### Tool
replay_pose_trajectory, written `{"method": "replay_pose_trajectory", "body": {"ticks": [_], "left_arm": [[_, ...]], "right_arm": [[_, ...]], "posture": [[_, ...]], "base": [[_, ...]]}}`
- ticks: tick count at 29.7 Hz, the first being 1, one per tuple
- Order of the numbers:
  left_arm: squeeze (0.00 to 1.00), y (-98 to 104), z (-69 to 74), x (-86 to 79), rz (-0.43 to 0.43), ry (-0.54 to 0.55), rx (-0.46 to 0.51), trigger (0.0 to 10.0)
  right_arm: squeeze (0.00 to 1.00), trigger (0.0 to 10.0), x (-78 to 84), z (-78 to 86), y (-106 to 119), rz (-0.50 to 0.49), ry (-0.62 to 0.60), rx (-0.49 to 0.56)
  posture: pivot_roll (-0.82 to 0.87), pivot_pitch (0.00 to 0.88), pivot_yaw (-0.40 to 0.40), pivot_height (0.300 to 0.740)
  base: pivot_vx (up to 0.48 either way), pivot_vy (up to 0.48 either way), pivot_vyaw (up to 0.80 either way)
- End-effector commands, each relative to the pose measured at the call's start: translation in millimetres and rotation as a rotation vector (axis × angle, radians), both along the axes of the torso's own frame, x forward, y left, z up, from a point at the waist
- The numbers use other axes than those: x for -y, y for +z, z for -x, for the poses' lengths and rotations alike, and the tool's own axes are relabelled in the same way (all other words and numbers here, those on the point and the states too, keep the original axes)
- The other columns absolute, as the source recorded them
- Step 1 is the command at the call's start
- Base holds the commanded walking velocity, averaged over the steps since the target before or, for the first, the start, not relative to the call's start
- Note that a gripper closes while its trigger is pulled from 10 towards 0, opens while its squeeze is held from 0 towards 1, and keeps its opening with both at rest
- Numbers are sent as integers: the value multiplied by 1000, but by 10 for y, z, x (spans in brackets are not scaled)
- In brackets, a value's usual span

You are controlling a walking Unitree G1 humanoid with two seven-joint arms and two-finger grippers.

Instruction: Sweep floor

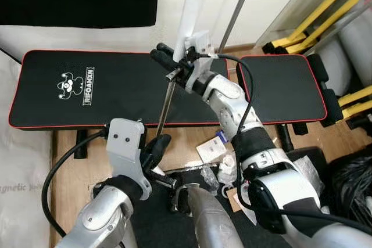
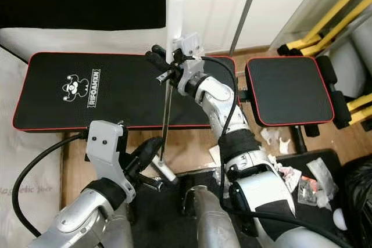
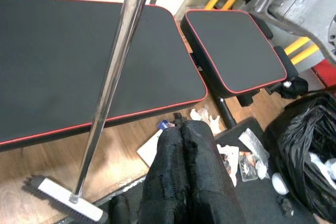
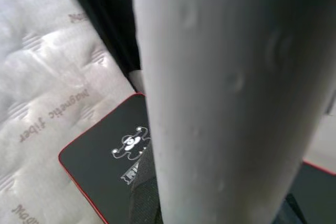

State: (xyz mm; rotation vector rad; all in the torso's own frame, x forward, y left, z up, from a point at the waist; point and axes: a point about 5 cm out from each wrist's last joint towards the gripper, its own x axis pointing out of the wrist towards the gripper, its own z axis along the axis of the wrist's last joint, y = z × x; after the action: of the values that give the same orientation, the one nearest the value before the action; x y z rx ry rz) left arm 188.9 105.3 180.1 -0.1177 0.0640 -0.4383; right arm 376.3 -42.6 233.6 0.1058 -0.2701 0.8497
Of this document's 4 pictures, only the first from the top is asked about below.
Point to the white paper card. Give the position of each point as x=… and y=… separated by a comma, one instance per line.
x=210, y=150

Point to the silver robot right leg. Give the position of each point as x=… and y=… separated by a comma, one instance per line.
x=212, y=225

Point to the grey metal bar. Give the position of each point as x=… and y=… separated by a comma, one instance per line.
x=238, y=10

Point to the small blue packet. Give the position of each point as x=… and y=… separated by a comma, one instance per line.
x=221, y=136

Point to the white printed plastic sheet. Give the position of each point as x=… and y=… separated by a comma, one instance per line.
x=23, y=161

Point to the grey foam sheet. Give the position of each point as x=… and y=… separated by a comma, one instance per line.
x=354, y=50

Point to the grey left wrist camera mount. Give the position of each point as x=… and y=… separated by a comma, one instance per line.
x=125, y=149

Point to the black trash bag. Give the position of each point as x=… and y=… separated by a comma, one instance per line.
x=351, y=190

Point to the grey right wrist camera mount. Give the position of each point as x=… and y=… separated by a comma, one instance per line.
x=199, y=47

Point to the yellow metal exercise frame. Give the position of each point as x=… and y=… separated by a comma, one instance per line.
x=357, y=96

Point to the crumpled clear plastic film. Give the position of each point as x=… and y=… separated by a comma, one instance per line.
x=210, y=179

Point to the large black bench pad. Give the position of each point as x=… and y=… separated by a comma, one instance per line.
x=116, y=103

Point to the brown cardboard piece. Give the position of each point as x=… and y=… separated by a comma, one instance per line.
x=237, y=201

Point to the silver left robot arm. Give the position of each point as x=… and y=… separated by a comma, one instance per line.
x=96, y=222

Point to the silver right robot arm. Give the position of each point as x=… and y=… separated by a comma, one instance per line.
x=232, y=105

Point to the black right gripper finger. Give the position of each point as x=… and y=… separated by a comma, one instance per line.
x=165, y=62
x=165, y=49

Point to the white broom with metal pole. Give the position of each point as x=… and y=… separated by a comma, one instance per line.
x=190, y=13

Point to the small clear plastic bag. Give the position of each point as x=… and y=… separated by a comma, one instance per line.
x=313, y=173

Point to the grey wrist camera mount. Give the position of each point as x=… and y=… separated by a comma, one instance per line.
x=125, y=149
x=199, y=47

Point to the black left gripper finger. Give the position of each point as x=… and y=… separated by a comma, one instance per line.
x=151, y=156
x=165, y=149

